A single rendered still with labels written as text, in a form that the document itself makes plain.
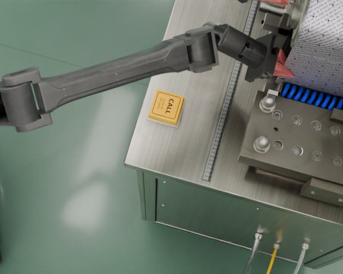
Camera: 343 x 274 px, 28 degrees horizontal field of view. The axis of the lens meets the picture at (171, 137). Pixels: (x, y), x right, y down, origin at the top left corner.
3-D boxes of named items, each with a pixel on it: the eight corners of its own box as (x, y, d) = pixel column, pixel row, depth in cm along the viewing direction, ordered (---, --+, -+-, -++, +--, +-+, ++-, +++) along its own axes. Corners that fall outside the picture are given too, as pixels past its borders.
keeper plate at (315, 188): (301, 187, 161) (311, 176, 150) (342, 198, 160) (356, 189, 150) (299, 197, 160) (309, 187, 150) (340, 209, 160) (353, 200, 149)
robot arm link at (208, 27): (195, 74, 141) (188, 34, 138) (176, 63, 152) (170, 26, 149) (247, 60, 144) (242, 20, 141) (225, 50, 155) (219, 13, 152)
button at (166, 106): (156, 91, 167) (156, 88, 165) (183, 99, 167) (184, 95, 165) (148, 117, 166) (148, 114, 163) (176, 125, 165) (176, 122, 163)
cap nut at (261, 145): (255, 135, 151) (258, 130, 147) (271, 139, 151) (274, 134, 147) (251, 150, 150) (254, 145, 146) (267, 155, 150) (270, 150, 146)
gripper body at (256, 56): (250, 83, 149) (223, 70, 146) (261, 42, 152) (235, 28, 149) (268, 78, 144) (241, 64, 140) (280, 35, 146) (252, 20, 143)
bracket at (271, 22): (251, 46, 172) (272, -13, 142) (276, 53, 171) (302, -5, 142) (246, 63, 170) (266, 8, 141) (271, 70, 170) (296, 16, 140)
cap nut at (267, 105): (261, 95, 154) (264, 88, 150) (276, 100, 154) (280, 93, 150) (257, 110, 153) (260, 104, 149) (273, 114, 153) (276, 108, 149)
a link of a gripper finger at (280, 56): (279, 96, 153) (246, 79, 149) (286, 67, 155) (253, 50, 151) (298, 91, 147) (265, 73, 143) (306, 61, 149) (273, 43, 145)
